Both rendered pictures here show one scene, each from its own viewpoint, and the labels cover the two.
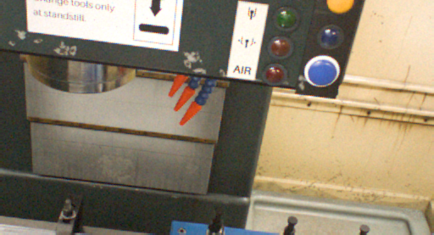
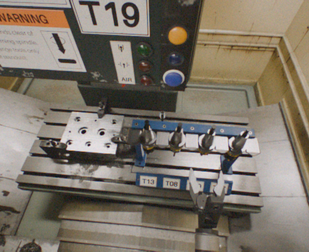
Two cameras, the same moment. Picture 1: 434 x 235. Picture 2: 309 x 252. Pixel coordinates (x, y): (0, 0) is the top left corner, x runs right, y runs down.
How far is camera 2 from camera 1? 0.33 m
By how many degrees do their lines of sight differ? 26
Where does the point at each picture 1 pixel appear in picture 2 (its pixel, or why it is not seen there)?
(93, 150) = not seen: hidden behind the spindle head
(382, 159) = (237, 66)
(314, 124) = (207, 53)
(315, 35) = (165, 58)
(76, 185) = (109, 89)
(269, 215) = (189, 91)
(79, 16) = (22, 57)
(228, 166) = not seen: hidden behind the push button
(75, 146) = not seen: hidden behind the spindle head
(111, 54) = (52, 75)
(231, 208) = (170, 94)
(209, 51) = (104, 70)
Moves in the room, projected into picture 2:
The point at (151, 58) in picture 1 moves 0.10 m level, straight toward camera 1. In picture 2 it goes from (74, 76) to (60, 122)
